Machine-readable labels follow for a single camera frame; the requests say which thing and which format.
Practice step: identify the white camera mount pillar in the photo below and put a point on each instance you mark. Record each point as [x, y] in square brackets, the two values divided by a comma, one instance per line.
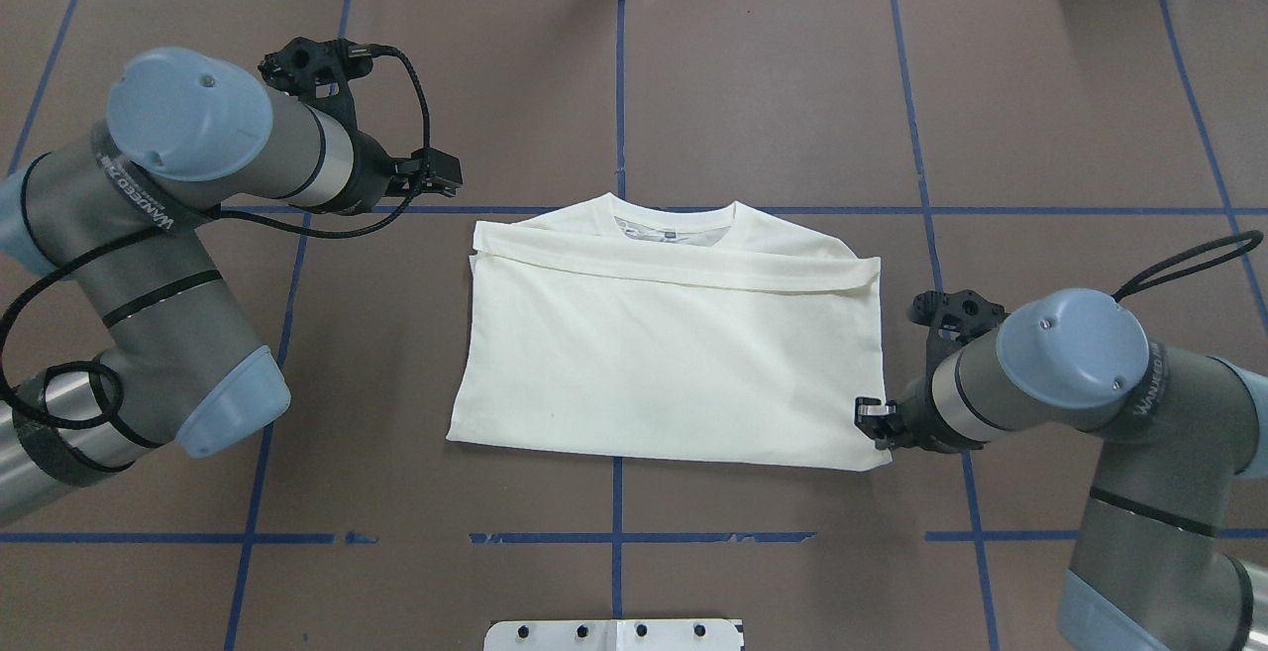
[617, 634]

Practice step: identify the cream long-sleeve cat shirt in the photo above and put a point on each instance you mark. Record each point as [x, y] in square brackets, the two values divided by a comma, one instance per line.
[721, 336]

